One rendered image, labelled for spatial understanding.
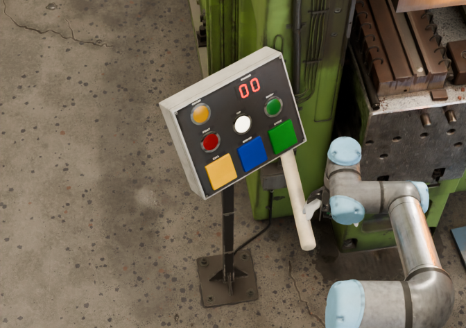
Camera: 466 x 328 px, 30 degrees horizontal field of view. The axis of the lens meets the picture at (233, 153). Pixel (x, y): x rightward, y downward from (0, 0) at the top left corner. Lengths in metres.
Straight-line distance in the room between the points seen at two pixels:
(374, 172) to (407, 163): 0.11
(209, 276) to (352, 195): 1.37
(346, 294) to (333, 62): 1.14
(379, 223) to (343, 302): 1.61
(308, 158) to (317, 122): 0.21
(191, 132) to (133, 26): 1.81
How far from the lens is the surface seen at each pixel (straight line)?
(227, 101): 2.23
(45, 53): 3.93
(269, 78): 2.28
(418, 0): 2.30
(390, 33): 2.65
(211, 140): 2.24
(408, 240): 1.84
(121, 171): 3.51
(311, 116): 2.84
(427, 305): 1.66
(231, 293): 3.21
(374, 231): 3.22
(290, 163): 2.75
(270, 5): 2.39
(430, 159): 2.85
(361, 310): 1.64
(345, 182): 1.98
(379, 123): 2.59
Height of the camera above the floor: 2.95
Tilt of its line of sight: 57 degrees down
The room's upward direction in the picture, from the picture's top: straight up
